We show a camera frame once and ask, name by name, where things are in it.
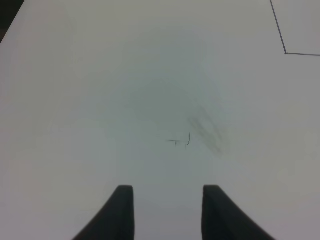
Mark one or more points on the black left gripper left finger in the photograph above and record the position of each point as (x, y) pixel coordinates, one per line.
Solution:
(115, 220)

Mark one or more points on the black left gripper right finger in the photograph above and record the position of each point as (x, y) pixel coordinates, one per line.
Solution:
(222, 219)

